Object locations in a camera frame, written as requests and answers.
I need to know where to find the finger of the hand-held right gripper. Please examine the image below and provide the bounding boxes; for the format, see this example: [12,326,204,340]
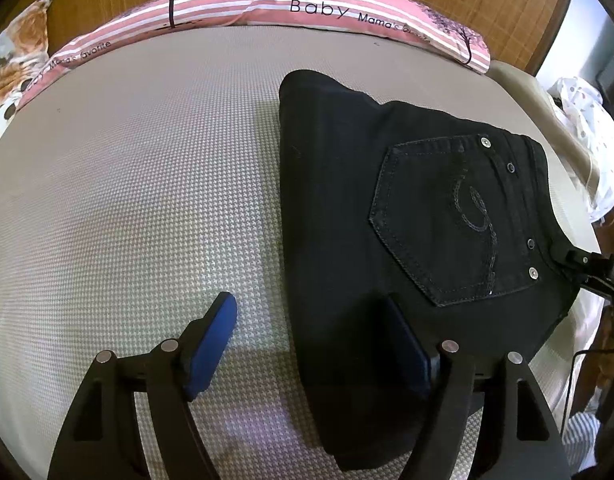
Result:
[550,241,614,306]

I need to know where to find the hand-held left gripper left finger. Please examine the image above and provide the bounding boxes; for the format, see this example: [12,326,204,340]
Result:
[47,291,238,480]

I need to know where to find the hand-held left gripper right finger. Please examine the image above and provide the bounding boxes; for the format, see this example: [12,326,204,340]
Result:
[384,294,573,480]

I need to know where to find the black pants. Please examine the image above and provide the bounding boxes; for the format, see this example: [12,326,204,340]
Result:
[278,69,583,471]

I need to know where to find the white dotted cloth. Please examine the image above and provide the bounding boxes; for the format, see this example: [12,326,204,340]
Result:
[547,76,614,226]

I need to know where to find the beige blanket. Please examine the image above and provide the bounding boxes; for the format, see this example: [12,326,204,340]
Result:
[487,59,608,226]

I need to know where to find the grey striped cloth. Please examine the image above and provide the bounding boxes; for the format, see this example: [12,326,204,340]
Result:
[562,412,603,480]

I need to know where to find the woven wooden headboard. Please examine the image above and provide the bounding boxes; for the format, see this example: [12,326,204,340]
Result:
[37,0,578,76]

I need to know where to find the pink striped pillow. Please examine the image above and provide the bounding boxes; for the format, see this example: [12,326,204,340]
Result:
[14,0,492,111]

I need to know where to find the floral pillow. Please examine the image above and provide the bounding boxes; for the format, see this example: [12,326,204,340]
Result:
[0,0,55,161]

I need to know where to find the black cable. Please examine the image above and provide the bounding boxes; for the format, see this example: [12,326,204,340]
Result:
[561,345,613,436]

